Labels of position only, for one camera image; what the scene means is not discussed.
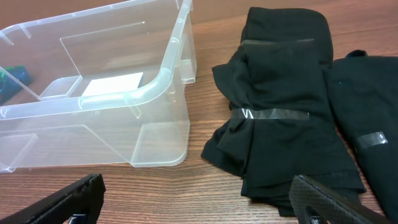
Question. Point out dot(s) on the sparkly blue garment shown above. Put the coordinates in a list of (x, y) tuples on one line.
[(9, 87)]

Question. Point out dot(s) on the clear plastic storage bin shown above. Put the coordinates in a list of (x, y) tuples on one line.
[(49, 122)]

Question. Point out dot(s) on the large black garment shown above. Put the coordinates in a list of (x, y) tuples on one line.
[(281, 123)]

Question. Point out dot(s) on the small black garment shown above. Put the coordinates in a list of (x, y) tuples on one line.
[(362, 90)]

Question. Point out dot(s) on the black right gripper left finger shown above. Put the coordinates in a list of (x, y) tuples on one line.
[(79, 202)]

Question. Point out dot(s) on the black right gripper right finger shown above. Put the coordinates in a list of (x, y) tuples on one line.
[(313, 202)]

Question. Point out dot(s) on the white label in bin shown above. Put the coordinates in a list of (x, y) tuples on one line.
[(103, 86)]

